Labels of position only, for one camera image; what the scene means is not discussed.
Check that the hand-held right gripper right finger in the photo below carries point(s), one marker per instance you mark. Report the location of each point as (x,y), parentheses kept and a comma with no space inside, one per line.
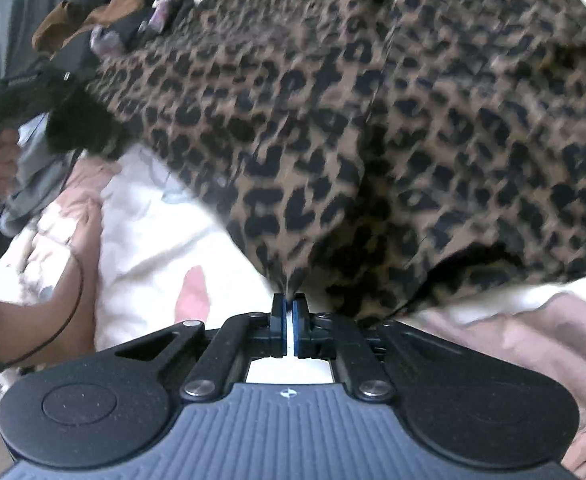
(300,325)

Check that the cream bear print bed sheet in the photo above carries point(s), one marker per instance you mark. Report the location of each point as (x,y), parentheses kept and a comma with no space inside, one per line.
(148,240)

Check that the brown garment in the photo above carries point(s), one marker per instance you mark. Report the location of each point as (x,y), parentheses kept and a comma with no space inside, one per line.
(113,5)

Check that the leopard print garment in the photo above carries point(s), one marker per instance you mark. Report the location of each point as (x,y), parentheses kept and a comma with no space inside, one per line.
(373,135)

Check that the dark grey pillow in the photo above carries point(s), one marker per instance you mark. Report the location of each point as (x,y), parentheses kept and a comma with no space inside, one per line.
(23,0)

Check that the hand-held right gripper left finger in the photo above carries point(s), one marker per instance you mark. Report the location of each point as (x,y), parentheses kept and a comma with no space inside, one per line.
(279,325)

